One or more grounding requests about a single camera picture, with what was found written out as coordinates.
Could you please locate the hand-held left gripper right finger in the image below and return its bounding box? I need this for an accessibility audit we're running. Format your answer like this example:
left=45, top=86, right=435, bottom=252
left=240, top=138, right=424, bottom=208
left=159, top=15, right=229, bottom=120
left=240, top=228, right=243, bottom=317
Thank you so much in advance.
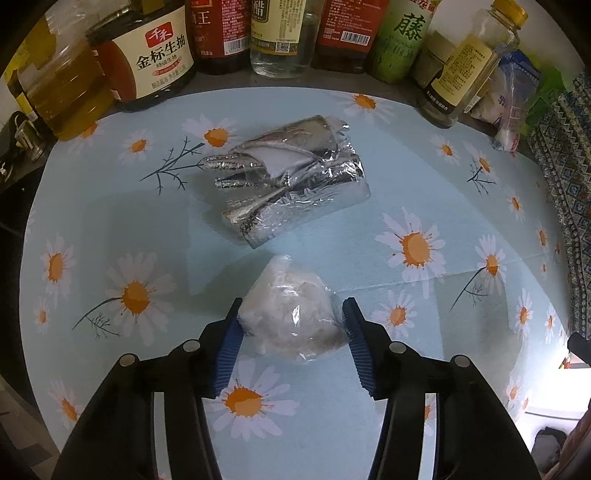
left=342, top=297, right=541, bottom=480

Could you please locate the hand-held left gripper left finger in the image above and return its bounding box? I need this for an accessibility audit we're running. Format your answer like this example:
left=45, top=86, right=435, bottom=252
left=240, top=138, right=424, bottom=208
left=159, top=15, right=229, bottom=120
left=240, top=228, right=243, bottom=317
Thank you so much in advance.
left=51, top=298, right=244, bottom=480

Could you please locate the plastic-wrapped white food lump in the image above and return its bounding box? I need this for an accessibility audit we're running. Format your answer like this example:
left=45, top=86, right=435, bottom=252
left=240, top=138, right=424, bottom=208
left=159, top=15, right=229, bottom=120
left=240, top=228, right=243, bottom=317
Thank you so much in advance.
left=237, top=255, right=348, bottom=366

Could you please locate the silver foil bag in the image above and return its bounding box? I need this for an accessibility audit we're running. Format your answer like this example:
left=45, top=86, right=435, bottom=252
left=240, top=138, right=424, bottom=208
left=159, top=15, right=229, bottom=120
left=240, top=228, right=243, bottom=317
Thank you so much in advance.
left=202, top=114, right=372, bottom=250

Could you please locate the daisy print tablecloth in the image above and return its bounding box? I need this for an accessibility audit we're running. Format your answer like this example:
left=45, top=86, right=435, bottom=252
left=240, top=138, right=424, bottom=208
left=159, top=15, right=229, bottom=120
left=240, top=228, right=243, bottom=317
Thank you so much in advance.
left=21, top=88, right=578, bottom=480

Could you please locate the patterned cloth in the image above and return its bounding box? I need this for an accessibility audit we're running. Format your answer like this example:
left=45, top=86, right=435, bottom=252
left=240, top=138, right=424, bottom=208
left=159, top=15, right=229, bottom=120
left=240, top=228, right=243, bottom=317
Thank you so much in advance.
left=526, top=74, right=591, bottom=343

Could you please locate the clear bag of white grains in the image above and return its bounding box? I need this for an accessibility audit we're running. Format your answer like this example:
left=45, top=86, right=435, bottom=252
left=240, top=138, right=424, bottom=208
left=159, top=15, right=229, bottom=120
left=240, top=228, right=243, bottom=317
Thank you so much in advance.
left=471, top=50, right=542, bottom=153

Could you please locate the clear spice bottle yellow label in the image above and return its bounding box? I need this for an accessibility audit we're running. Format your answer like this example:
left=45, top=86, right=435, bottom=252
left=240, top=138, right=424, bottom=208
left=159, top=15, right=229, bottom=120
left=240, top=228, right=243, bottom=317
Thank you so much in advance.
left=413, top=0, right=530, bottom=129

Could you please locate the large soy sauce bottle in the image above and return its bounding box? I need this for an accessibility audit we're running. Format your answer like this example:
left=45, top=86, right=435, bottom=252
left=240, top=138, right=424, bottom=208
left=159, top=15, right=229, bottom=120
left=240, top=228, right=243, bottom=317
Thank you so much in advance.
left=87, top=0, right=197, bottom=113

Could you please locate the green bottle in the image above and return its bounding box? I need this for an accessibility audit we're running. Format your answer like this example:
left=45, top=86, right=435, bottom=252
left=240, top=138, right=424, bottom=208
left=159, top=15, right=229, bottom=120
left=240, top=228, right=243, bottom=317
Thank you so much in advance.
left=367, top=0, right=437, bottom=84

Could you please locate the cooking oil jug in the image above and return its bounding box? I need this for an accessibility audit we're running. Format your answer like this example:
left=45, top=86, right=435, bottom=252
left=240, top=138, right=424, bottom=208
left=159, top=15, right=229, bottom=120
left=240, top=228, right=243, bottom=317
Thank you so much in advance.
left=16, top=7, right=112, bottom=142

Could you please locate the wide dark bottle red label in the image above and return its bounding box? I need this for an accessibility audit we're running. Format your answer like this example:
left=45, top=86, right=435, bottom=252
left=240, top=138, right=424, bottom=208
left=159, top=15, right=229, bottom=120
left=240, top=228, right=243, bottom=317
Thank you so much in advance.
left=314, top=0, right=391, bottom=73

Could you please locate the clear vinegar bottle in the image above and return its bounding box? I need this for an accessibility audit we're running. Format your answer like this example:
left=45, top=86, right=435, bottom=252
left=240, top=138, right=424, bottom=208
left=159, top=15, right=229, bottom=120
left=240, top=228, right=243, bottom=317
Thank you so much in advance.
left=249, top=0, right=322, bottom=78

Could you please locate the slim dark bottle red label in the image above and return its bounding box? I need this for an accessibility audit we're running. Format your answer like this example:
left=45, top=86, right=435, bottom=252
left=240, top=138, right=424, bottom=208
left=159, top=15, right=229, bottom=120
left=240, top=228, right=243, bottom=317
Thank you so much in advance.
left=185, top=0, right=253, bottom=76

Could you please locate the green packet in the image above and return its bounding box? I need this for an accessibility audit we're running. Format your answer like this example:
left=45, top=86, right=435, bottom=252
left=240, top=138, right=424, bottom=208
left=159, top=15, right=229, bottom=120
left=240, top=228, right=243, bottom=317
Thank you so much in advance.
left=526, top=48, right=570, bottom=126

